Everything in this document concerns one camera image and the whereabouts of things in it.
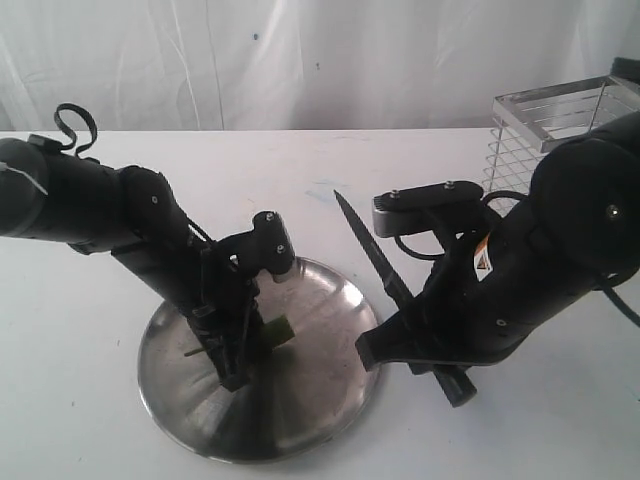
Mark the chrome wire utensil holder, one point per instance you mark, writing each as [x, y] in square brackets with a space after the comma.
[531, 123]

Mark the round stainless steel plate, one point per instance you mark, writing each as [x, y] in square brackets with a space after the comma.
[305, 393]

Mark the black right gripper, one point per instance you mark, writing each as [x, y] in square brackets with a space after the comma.
[477, 306]

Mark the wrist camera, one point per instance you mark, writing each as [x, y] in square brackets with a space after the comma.
[266, 247]
[452, 205]

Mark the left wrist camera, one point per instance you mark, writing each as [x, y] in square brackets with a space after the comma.
[266, 247]

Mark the dark green vegetable piece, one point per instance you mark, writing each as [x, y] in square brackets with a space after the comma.
[274, 333]

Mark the white backdrop curtain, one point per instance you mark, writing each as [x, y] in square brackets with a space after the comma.
[267, 65]

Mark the black kitchen knife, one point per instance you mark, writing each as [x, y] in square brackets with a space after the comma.
[457, 390]

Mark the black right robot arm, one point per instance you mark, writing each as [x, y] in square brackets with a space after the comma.
[584, 200]

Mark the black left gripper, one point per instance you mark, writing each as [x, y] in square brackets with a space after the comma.
[219, 305]

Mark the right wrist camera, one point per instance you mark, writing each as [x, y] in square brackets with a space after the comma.
[452, 205]

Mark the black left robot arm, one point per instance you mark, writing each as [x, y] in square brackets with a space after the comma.
[132, 214]

